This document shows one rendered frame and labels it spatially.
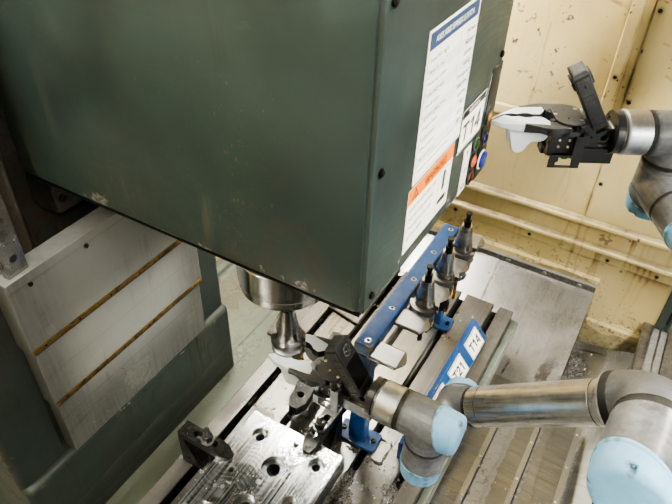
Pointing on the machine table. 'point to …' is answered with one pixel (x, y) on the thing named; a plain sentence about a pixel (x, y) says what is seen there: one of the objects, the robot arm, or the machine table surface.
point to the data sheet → (445, 85)
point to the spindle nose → (271, 293)
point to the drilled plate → (307, 489)
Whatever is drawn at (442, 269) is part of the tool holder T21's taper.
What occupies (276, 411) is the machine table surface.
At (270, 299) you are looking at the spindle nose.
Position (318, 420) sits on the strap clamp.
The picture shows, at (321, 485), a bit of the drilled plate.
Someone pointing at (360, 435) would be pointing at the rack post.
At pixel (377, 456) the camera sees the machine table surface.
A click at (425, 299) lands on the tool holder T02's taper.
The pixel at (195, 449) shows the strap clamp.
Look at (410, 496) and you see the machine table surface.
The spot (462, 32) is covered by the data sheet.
